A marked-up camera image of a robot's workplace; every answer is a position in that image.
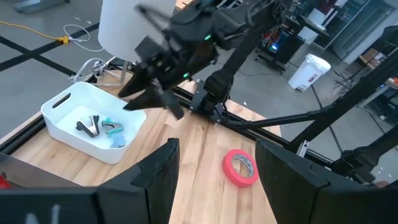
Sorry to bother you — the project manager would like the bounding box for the white floor cable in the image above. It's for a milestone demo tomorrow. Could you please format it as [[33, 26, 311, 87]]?
[[63, 24, 105, 53]]

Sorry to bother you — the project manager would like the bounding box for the grey desk foot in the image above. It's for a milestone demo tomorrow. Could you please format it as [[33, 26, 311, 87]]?
[[14, 0, 71, 13]]

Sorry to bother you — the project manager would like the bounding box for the metal lamp stem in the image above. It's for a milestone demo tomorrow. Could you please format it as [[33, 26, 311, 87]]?
[[119, 60, 130, 85]]

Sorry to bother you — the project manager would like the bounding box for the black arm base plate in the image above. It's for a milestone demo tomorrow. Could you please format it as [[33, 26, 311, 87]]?
[[189, 79, 225, 124]]

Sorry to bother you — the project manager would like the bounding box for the yellow extension cord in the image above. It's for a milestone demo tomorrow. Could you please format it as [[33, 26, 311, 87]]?
[[0, 20, 70, 45]]

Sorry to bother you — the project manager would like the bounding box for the red tape roll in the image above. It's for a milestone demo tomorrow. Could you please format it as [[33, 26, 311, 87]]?
[[222, 149, 259, 188]]

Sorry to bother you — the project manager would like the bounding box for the white trash can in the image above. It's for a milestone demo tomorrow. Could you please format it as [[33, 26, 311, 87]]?
[[288, 54, 331, 93]]

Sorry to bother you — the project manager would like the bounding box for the black staple remover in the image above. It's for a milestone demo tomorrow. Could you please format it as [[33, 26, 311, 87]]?
[[75, 114, 101, 138]]

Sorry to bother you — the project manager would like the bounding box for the white cylindrical lamp shade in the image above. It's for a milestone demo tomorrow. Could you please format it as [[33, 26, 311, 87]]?
[[98, 0, 177, 63]]

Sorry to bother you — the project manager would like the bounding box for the pale blue staple remover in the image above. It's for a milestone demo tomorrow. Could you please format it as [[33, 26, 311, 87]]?
[[109, 133, 127, 149]]

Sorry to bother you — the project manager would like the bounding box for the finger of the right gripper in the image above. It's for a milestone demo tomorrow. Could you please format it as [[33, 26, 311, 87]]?
[[123, 88, 185, 121], [118, 67, 156, 99]]

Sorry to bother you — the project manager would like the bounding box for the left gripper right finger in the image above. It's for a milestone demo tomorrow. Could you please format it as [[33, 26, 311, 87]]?
[[254, 138, 398, 224]]

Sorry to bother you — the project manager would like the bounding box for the black computer tower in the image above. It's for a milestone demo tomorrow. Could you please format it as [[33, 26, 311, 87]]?
[[257, 23, 307, 74]]

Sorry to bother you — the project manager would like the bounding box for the white plastic bin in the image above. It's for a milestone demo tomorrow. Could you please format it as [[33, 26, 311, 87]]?
[[40, 82, 147, 165]]

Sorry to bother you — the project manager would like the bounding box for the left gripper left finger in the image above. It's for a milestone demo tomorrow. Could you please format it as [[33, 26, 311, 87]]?
[[98, 138, 180, 224]]

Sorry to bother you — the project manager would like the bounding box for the black table frame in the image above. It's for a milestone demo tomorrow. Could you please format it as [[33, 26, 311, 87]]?
[[174, 55, 398, 184]]

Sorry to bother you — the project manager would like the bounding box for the white cable bundle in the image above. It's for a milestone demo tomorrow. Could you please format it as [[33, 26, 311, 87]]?
[[73, 57, 125, 88]]

